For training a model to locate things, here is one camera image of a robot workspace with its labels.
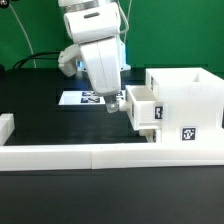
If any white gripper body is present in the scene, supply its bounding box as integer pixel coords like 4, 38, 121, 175
80, 37, 121, 96

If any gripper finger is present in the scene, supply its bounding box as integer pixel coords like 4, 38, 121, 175
104, 95, 119, 113

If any white drawer box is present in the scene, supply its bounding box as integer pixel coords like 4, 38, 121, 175
119, 85, 163, 131
139, 129, 162, 143

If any white front drawer box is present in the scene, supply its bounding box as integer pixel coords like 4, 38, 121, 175
139, 129, 162, 143

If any white drawer cabinet frame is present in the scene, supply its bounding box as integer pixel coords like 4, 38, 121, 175
146, 68, 224, 143

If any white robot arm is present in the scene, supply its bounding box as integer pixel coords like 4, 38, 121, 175
58, 0, 129, 113

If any paper sheet with markers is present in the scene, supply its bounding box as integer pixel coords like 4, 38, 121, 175
57, 89, 128, 107

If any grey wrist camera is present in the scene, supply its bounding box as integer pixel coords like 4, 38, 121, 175
58, 44, 82, 77

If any thin white cable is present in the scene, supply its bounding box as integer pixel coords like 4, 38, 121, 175
7, 2, 38, 69

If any black cable bundle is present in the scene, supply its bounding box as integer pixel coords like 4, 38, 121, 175
12, 50, 64, 70

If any white front fence rail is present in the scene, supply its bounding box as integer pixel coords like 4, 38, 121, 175
0, 143, 224, 171

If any white fence rail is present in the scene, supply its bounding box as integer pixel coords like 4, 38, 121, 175
0, 143, 224, 171
0, 114, 15, 146

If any white left fence rail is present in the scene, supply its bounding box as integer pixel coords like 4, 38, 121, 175
0, 114, 15, 146

